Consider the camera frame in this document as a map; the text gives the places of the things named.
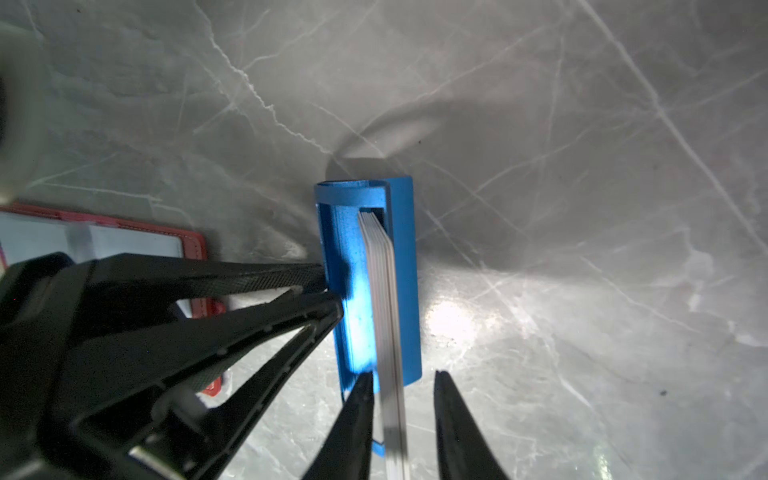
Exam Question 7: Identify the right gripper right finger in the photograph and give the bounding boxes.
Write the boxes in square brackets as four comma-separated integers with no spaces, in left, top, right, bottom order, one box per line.
[434,371,508,480]

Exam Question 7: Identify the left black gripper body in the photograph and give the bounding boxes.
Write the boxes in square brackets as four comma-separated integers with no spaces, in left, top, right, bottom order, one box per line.
[1,252,198,479]

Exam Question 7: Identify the red leather card holder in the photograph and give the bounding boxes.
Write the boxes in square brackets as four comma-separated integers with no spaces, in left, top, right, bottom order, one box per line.
[0,202,229,397]

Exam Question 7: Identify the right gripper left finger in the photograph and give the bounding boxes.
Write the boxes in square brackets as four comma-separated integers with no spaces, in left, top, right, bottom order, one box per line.
[303,372,375,480]

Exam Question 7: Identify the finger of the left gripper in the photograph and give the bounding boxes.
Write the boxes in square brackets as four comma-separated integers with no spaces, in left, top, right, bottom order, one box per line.
[65,290,344,480]
[89,254,327,318]

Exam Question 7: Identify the blue card tray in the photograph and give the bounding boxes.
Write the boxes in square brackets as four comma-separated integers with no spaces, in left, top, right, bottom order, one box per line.
[313,175,424,457]

